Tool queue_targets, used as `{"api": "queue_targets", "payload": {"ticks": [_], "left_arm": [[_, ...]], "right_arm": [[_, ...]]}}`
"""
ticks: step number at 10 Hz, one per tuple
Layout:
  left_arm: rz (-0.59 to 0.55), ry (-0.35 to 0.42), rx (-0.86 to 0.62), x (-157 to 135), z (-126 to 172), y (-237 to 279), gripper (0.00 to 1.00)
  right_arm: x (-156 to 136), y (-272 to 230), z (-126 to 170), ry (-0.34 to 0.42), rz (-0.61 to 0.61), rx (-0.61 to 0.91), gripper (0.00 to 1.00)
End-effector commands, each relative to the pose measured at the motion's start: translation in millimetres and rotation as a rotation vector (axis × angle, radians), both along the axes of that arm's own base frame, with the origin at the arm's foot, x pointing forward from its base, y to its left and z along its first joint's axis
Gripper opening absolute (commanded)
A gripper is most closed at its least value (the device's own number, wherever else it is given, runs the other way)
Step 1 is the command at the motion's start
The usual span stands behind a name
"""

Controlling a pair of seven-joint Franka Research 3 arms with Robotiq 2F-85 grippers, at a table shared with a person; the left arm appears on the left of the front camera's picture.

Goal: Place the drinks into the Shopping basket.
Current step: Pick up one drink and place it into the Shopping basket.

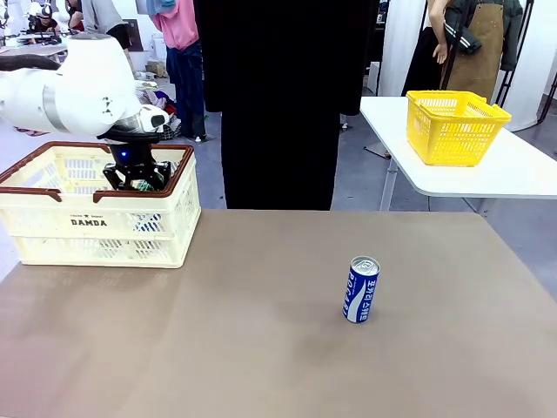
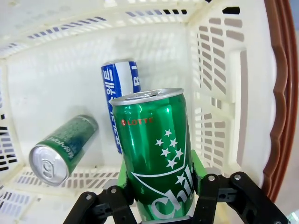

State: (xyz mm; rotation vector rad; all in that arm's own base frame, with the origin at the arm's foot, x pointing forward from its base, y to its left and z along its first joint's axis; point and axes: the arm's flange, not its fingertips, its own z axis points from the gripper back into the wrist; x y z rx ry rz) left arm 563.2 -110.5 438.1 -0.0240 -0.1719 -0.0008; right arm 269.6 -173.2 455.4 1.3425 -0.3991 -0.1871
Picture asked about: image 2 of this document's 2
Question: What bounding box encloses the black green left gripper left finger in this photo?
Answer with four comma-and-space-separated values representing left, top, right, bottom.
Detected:
67, 161, 141, 224

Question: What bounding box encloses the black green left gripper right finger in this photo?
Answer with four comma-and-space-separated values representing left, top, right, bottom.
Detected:
191, 150, 287, 224

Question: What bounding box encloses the green Chilsung soda can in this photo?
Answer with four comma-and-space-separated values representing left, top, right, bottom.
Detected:
110, 87, 199, 221

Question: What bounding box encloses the blue white drink can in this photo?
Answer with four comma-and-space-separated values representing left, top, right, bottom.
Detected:
100, 59, 142, 155

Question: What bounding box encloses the white plastic shopping basket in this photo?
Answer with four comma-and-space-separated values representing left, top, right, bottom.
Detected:
0, 0, 281, 224

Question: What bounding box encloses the dark green frosted drink can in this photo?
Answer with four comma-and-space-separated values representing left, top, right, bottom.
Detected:
29, 114, 100, 187

